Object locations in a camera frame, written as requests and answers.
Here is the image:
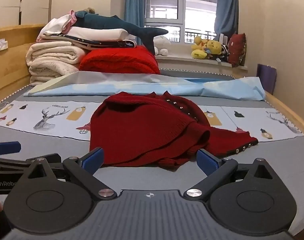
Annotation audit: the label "dark red knit sweater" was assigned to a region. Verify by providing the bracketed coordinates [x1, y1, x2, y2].
[89, 92, 258, 170]

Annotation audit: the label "white pink folded clothes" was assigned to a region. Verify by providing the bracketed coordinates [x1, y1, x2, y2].
[36, 10, 77, 42]

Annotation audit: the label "wooden headboard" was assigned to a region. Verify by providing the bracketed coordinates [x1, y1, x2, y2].
[0, 24, 44, 102]

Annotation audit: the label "light blue folded sheet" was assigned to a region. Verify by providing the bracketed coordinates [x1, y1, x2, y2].
[25, 71, 266, 101]

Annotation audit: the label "cream folded blanket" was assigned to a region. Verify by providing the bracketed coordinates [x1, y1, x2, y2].
[25, 41, 86, 86]

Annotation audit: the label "tissue pack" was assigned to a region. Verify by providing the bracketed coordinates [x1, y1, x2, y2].
[0, 38, 8, 51]

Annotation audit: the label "bright red folded blanket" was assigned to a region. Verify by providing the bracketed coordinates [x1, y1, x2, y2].
[79, 46, 160, 74]

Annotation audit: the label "yellow plush toys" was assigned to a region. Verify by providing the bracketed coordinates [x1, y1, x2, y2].
[191, 36, 228, 62]

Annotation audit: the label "dark red cushion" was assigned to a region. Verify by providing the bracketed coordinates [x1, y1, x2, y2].
[227, 33, 246, 67]

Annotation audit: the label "white folded quilt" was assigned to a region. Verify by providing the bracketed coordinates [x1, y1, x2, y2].
[66, 27, 135, 41]

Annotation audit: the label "white plush toy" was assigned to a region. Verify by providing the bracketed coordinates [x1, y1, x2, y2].
[154, 35, 171, 56]

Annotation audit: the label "right blue curtain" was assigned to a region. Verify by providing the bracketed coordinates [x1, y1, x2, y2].
[214, 0, 239, 41]

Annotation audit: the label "blue curtain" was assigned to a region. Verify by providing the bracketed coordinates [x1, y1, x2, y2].
[124, 0, 145, 45]
[214, 0, 239, 41]

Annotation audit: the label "teal shark plush toy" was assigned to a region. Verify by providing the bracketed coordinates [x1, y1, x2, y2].
[74, 11, 168, 55]

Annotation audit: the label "left blue curtain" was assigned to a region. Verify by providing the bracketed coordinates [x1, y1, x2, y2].
[124, 0, 145, 45]

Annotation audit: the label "wooden bed side rail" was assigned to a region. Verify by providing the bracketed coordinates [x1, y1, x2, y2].
[265, 92, 304, 134]

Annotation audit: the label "window frame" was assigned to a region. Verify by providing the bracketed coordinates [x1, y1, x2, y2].
[144, 0, 217, 44]

